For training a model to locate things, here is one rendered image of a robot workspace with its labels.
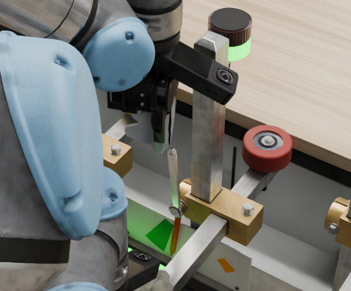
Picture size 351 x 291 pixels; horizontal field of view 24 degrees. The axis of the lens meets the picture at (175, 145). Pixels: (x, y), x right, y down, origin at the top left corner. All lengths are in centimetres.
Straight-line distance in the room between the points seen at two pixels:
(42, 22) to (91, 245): 24
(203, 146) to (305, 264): 42
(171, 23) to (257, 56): 54
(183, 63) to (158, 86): 5
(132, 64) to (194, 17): 81
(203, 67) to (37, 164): 63
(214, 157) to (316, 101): 28
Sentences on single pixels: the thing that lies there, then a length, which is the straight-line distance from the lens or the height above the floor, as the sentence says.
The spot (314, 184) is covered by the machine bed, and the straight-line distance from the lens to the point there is 148.
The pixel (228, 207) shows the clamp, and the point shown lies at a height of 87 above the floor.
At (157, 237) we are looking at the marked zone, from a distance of 143.
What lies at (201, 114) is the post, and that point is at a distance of 119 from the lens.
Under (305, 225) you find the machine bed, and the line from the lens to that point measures 156.
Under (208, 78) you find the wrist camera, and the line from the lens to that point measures 105.
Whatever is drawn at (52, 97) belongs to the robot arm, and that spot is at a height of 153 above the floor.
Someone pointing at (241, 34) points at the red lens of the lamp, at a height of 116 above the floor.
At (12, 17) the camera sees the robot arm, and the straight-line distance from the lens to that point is 78.
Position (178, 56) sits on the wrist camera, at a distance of 105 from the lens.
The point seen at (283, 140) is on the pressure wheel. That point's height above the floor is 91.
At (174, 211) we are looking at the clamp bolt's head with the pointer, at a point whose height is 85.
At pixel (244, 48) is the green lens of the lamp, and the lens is 116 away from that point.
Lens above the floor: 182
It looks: 43 degrees down
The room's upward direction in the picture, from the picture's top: straight up
